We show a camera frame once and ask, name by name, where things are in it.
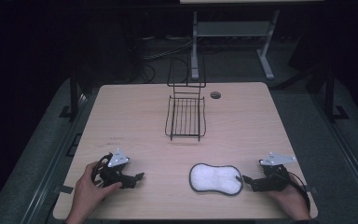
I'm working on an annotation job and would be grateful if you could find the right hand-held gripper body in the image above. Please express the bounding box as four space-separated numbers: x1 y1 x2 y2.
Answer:
255 151 297 192

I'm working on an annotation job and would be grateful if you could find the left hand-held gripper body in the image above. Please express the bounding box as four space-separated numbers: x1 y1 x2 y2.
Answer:
97 148 136 189

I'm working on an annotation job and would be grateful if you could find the white sponge with dark edge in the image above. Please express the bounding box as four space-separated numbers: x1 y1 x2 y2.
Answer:
188 162 244 197

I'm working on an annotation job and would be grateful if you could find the black wire rack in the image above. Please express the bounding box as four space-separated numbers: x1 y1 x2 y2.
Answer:
164 50 207 143

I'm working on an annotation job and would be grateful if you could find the person's right hand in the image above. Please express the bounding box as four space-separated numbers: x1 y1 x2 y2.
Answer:
265 173 312 221

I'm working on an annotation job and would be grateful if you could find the person's left hand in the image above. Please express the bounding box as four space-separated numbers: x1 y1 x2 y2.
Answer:
74 161 123 217

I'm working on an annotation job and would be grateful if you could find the grey metal table stand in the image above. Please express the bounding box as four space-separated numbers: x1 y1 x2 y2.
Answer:
190 9 282 81

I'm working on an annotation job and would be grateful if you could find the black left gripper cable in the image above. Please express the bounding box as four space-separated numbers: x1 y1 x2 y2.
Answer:
90 152 114 189

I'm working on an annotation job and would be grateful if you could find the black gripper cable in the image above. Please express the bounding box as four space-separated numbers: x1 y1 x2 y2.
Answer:
278 170 311 214
90 152 114 189

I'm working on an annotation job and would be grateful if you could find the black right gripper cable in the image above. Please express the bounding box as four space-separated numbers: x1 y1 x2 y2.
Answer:
278 170 311 214

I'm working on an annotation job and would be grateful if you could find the black stand post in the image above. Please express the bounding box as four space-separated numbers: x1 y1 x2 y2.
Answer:
323 68 351 121

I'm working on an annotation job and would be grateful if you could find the bundle of floor cables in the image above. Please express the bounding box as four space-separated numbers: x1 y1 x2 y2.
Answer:
141 35 198 84

